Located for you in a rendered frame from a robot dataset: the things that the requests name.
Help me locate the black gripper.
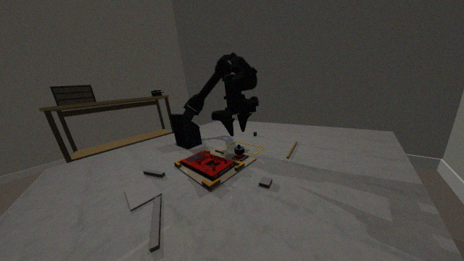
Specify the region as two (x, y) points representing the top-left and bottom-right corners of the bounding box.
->
(212, 91), (252, 136)

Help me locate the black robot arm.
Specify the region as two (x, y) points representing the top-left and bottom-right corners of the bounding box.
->
(183, 53), (259, 121)

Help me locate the black wheel with grey hub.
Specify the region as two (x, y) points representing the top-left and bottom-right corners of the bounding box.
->
(234, 146), (244, 154)

